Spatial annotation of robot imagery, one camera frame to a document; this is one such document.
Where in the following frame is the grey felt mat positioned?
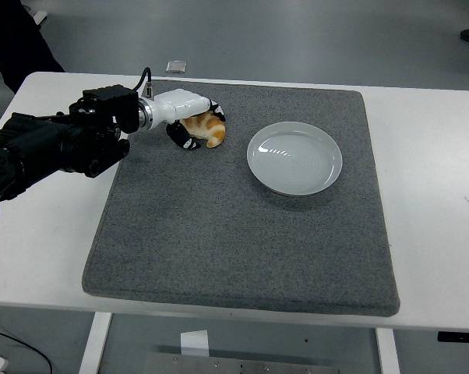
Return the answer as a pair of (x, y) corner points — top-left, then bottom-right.
(80, 79), (400, 317)

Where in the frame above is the grey metal plate with screws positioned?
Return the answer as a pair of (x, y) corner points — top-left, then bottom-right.
(143, 351), (340, 374)

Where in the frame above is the golden croissant bread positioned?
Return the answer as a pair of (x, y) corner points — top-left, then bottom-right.
(179, 111), (227, 148)

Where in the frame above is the round white plate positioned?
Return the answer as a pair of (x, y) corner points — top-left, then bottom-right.
(246, 121), (344, 197)

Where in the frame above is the person's leg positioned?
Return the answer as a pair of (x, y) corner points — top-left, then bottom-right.
(0, 0), (66, 94)

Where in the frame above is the black table control panel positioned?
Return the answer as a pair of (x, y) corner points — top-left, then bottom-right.
(436, 330), (469, 344)

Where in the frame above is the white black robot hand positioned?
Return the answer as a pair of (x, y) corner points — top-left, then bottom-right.
(154, 89), (227, 150)

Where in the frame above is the white table leg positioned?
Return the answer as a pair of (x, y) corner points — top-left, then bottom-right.
(78, 312), (114, 374)
(376, 328), (401, 374)

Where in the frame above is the black floor cable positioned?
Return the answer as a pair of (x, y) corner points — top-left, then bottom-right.
(0, 326), (53, 374)

